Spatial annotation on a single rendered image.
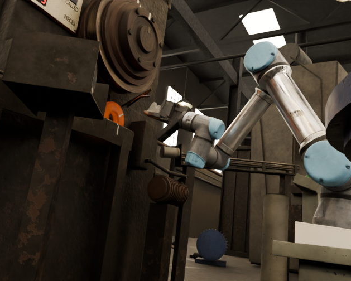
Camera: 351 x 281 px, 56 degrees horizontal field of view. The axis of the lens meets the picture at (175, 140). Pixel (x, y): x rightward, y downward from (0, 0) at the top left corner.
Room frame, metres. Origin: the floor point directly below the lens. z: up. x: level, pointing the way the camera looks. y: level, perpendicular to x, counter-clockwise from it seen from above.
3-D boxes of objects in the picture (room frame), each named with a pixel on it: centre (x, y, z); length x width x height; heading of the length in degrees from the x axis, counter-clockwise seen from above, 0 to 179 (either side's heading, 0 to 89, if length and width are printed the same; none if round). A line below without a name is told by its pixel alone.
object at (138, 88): (1.41, 0.29, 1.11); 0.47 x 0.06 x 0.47; 149
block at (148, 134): (1.62, 0.18, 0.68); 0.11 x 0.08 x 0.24; 59
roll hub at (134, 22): (1.36, 0.20, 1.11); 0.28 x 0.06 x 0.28; 149
